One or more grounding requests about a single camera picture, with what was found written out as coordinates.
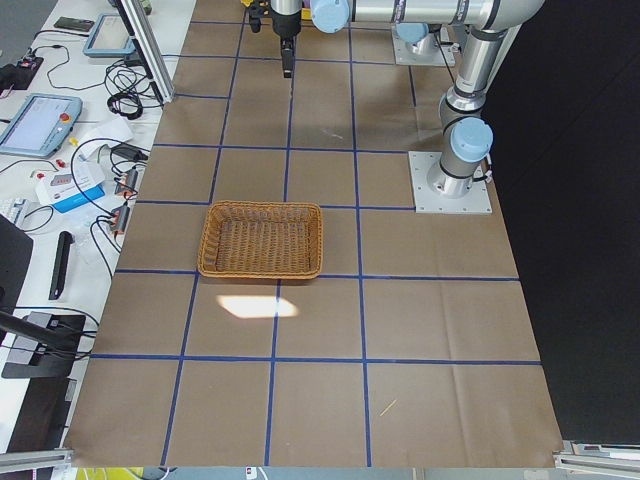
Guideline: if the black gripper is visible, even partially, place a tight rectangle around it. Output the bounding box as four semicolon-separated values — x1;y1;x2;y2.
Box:
270;0;301;79

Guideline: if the near blue teach pendant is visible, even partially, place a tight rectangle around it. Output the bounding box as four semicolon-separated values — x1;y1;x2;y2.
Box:
1;93;83;158

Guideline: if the black monitor stand base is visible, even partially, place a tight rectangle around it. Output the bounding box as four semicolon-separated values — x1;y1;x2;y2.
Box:
1;311;86;379

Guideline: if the aluminium frame post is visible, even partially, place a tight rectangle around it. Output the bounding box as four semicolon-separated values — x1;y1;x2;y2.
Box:
116;0;175;106

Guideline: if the blue teach pendant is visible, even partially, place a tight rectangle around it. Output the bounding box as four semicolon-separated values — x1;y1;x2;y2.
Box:
1;93;83;158
83;13;135;58

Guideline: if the brown wicker basket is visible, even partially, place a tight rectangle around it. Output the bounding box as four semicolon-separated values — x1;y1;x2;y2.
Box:
197;201;323;280

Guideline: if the black phone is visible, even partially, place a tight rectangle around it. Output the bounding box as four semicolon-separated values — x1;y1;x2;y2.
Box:
54;16;95;32

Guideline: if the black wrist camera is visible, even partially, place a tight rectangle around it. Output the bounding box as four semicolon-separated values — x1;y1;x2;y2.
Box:
241;0;270;33

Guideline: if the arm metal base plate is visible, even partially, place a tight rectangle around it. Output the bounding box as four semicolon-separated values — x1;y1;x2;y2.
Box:
391;25;457;66
408;151;492;215

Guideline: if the blue and white box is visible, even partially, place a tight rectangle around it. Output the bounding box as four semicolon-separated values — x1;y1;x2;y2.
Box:
35;162;105;213

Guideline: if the white paper sheet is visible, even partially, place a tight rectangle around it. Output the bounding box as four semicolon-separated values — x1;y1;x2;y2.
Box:
78;116;134;160

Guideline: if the far blue teach pendant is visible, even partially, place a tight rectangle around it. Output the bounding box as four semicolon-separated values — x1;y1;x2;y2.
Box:
83;13;135;58

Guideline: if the black power adapter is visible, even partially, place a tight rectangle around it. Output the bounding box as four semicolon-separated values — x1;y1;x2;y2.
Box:
111;144;148;162

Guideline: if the coiled black cable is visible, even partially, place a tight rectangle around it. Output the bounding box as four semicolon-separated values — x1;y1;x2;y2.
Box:
106;59;156;121

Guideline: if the black flat bar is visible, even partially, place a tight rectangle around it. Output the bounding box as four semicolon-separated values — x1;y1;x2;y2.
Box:
48;231;74;300

